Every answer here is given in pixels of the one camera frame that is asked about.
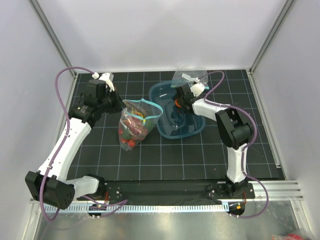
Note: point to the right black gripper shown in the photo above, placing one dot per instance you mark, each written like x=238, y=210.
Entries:
x=175, y=97

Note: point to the purple grape bunch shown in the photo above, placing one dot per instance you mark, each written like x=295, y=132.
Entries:
x=134, y=125

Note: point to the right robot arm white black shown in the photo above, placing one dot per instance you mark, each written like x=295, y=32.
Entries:
x=237, y=131

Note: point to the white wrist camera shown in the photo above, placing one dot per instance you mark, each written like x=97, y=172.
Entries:
x=107, y=78
x=197, y=88

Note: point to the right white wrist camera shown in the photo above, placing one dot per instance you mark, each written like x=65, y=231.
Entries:
x=197, y=88

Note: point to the black grid mat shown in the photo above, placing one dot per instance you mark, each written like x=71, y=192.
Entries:
x=197, y=157

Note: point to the red cherry fruit cluster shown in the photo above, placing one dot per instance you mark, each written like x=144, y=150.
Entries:
x=126, y=138

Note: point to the orange fruit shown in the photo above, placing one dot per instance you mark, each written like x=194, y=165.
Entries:
x=177, y=104

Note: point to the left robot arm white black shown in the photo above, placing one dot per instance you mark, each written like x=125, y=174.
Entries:
x=49, y=184

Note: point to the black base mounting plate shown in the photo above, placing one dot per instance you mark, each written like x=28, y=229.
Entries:
x=173, y=192

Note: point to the green lime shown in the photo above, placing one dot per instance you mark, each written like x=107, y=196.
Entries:
x=149, y=124

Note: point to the yellow lemon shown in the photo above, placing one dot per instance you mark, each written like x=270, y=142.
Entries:
x=136, y=112

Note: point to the clear zip top bag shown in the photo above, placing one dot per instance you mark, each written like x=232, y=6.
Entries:
x=150, y=109

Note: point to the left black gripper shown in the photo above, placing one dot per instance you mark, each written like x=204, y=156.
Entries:
x=119, y=105

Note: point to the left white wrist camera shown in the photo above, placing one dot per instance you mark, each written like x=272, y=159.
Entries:
x=107, y=78

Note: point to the slotted white cable duct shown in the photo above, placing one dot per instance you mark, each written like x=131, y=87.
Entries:
x=89, y=208

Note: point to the teal plastic tray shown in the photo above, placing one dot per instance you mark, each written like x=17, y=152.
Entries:
x=174, y=123

